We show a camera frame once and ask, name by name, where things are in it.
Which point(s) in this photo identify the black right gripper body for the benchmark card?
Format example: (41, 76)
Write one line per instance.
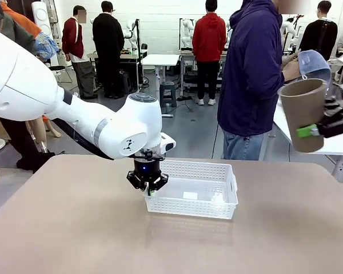
(340, 120)

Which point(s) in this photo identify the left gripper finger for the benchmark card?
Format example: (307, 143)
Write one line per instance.
(160, 182)
(135, 181)

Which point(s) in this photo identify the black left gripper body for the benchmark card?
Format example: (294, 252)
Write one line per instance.
(147, 168)

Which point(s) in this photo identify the brown tumbler cup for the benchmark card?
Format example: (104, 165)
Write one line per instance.
(303, 108)

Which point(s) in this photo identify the white perforated plastic basket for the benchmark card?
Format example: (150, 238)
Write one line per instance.
(188, 207)

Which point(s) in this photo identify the blue cleaning cloth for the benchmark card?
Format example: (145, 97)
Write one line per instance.
(314, 62)

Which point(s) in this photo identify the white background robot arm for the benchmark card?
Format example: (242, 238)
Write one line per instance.
(288, 28)
(187, 32)
(131, 32)

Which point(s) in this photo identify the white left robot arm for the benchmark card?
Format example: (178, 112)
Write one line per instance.
(74, 114)

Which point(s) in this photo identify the person's right forearm navy sleeve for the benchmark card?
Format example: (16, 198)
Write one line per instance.
(268, 80)

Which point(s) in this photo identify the person's right hand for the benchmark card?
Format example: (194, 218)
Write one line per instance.
(292, 72)

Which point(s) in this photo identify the person's left hand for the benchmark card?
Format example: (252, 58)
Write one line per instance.
(290, 59)

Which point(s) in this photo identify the white side table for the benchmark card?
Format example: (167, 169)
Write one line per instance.
(341, 145)

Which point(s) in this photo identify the grey plastic step stool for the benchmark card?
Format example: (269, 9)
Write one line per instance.
(168, 91)

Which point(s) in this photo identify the person in navy hoodie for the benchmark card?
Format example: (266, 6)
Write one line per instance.
(248, 71)

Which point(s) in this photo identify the person in black jacket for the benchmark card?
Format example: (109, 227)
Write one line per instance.
(317, 37)

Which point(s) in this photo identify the white height-adjustable desk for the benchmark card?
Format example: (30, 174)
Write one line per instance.
(161, 60)

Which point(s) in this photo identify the black chair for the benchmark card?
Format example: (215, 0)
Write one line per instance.
(60, 68)

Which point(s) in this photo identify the person in red hoodie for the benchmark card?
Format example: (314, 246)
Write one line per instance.
(208, 40)

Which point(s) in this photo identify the person in long black coat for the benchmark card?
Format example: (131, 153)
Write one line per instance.
(108, 37)

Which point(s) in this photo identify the person in maroon jacket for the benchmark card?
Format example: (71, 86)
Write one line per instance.
(73, 40)

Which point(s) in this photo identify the mannequin in orange blue clothes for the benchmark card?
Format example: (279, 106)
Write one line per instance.
(47, 45)

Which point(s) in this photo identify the person in dark green jacket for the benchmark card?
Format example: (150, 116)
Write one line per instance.
(5, 25)

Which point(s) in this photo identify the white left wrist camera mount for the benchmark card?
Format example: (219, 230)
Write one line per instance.
(168, 144)

